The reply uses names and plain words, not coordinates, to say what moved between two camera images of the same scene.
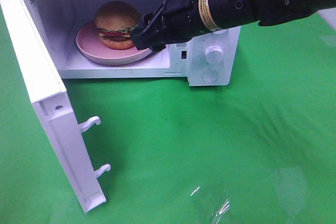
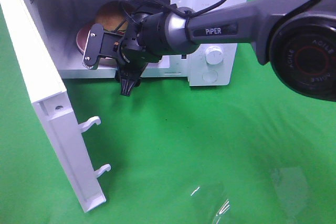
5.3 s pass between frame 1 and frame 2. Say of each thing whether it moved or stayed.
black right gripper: moved
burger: stayed
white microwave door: stayed
